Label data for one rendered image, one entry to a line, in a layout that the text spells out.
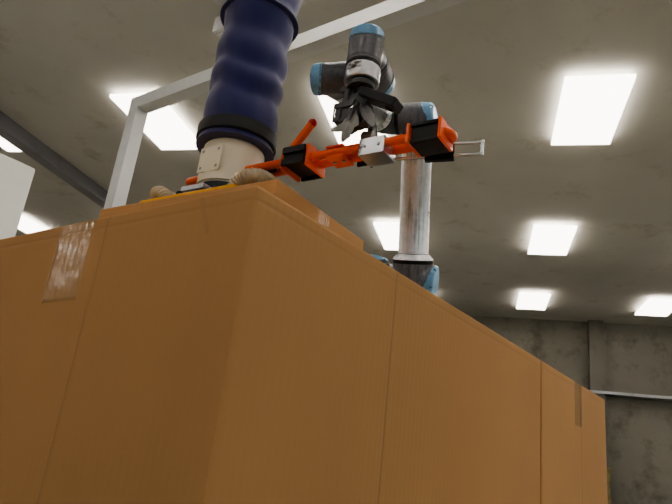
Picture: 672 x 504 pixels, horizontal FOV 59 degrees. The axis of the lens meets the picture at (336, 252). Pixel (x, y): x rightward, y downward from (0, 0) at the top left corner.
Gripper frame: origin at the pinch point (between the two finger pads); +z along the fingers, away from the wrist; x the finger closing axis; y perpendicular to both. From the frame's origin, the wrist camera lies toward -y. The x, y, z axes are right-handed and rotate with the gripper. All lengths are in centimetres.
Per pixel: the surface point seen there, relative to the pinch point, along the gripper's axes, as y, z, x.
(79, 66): 486, -290, -172
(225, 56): 42, -34, 11
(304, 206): 9.6, 15.1, 6.4
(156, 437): -42, 69, 81
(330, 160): 7.4, 1.1, 1.7
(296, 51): 176, -203, -164
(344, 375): -48, 63, 69
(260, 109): 31.3, -17.8, 4.4
